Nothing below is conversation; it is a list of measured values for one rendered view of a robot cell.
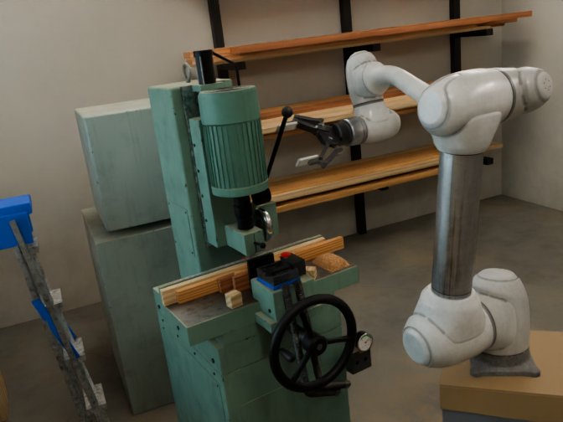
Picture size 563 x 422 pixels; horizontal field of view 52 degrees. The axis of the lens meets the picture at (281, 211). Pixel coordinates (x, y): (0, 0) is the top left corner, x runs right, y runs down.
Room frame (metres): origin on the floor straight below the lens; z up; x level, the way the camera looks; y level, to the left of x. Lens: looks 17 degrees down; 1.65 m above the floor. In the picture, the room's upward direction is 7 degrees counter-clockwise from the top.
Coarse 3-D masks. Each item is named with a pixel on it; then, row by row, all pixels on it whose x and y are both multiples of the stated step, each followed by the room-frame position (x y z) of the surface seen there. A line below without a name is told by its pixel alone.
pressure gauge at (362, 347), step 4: (360, 332) 1.66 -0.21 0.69; (364, 332) 1.65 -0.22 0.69; (360, 336) 1.64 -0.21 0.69; (364, 336) 1.65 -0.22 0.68; (368, 336) 1.65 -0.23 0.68; (356, 340) 1.64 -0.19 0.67; (360, 340) 1.64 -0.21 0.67; (364, 340) 1.65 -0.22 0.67; (368, 340) 1.65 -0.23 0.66; (372, 340) 1.66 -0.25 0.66; (356, 344) 1.64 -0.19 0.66; (360, 344) 1.64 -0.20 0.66; (364, 344) 1.64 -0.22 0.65; (368, 344) 1.65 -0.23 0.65; (360, 348) 1.64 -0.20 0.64; (364, 348) 1.64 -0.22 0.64; (368, 348) 1.65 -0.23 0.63; (360, 352) 1.66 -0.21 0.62
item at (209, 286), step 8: (328, 240) 1.87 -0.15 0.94; (336, 240) 1.87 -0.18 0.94; (304, 248) 1.82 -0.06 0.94; (312, 248) 1.82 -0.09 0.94; (320, 248) 1.84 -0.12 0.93; (328, 248) 1.85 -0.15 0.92; (336, 248) 1.87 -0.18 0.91; (304, 256) 1.80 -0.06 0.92; (312, 256) 1.82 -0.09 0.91; (232, 272) 1.69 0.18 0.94; (208, 280) 1.64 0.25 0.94; (216, 280) 1.64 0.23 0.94; (184, 288) 1.61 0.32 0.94; (192, 288) 1.60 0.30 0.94; (200, 288) 1.62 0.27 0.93; (208, 288) 1.63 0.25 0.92; (216, 288) 1.64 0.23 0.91; (176, 296) 1.60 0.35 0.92; (184, 296) 1.59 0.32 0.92; (192, 296) 1.60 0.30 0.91; (200, 296) 1.62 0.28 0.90
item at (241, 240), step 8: (232, 224) 1.77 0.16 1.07; (232, 232) 1.73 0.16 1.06; (240, 232) 1.69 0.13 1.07; (248, 232) 1.68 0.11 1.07; (256, 232) 1.68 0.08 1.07; (232, 240) 1.73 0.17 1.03; (240, 240) 1.68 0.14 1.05; (248, 240) 1.66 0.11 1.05; (256, 240) 1.68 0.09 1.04; (264, 240) 1.69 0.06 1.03; (240, 248) 1.69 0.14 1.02; (248, 248) 1.66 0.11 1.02; (256, 248) 1.67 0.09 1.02
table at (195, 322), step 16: (320, 272) 1.70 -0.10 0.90; (336, 272) 1.68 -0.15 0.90; (352, 272) 1.71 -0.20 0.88; (320, 288) 1.65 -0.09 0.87; (336, 288) 1.67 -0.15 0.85; (176, 304) 1.58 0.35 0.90; (192, 304) 1.57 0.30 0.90; (208, 304) 1.56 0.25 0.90; (224, 304) 1.55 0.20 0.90; (256, 304) 1.53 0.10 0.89; (320, 304) 1.53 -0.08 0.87; (176, 320) 1.50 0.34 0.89; (192, 320) 1.47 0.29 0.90; (208, 320) 1.46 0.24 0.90; (224, 320) 1.48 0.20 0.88; (240, 320) 1.51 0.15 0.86; (256, 320) 1.52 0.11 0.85; (272, 320) 1.47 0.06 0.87; (192, 336) 1.43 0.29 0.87; (208, 336) 1.45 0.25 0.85
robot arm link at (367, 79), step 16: (352, 64) 1.86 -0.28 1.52; (368, 64) 1.83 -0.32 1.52; (352, 80) 1.86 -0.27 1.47; (368, 80) 1.81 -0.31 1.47; (384, 80) 1.77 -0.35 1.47; (400, 80) 1.70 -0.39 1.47; (416, 80) 1.67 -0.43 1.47; (352, 96) 1.86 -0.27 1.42; (368, 96) 1.83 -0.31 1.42; (416, 96) 1.64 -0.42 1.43
